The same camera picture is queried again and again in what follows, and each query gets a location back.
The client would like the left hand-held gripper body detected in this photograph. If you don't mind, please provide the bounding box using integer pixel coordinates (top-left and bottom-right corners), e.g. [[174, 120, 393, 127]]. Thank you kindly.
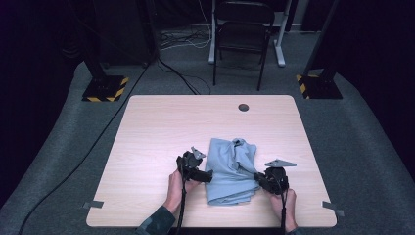
[[175, 146, 208, 182]]

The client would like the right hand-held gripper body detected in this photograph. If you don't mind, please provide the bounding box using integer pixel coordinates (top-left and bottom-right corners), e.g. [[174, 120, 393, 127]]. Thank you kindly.
[[263, 159, 298, 196]]

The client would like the light blue printed t-shirt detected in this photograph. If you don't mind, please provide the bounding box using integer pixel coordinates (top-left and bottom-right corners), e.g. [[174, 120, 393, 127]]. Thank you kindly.
[[205, 137, 262, 207]]

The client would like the person's left hand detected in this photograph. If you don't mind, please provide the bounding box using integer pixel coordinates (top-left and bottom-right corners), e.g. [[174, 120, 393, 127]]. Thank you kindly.
[[164, 169, 201, 213]]

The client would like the person's right hand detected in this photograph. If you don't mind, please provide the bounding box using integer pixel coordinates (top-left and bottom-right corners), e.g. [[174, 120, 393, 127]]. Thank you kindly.
[[269, 188, 299, 233]]

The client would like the grey tape strip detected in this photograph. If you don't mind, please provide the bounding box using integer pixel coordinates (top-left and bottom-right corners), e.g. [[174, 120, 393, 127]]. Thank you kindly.
[[322, 201, 346, 218], [82, 200, 105, 210]]

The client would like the black stand with striped base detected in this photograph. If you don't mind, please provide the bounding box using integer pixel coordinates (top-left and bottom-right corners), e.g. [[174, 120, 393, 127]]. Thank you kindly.
[[77, 0, 130, 103], [296, 0, 344, 100]]

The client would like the black folding chair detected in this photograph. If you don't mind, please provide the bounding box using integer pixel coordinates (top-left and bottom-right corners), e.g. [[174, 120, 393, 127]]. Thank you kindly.
[[212, 0, 276, 92]]

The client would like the black cabinet on casters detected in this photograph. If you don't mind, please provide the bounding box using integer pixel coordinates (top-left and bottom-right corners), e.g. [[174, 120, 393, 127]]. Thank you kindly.
[[92, 0, 159, 69]]

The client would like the dark curtain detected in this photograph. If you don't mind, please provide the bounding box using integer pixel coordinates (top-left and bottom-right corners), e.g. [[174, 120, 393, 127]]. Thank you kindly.
[[0, 0, 86, 210], [336, 0, 415, 184]]

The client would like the right hand-held gripper black cable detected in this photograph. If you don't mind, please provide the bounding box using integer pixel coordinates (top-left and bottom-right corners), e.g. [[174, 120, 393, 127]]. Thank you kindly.
[[277, 174, 291, 235]]

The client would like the hand-held gripper black cable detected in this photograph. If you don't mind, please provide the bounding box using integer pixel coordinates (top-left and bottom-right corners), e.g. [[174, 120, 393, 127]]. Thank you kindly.
[[277, 174, 291, 235], [175, 161, 190, 235]]

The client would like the left hand-held gripper black cable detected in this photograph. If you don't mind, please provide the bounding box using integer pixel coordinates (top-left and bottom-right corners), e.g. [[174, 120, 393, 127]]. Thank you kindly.
[[175, 161, 190, 235]]

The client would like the short black floor cable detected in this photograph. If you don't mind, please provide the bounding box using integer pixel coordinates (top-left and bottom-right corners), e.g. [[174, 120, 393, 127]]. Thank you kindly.
[[156, 58, 201, 96]]

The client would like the long black floor cable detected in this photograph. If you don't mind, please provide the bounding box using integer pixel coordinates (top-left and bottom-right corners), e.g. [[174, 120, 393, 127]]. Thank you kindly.
[[13, 62, 153, 235]]

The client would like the white desk frame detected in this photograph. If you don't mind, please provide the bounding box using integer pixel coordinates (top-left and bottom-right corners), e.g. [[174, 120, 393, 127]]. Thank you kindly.
[[208, 0, 293, 68]]

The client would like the bundle of floor cables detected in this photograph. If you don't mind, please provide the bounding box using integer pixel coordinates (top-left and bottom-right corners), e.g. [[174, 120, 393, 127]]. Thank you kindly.
[[159, 28, 213, 52]]

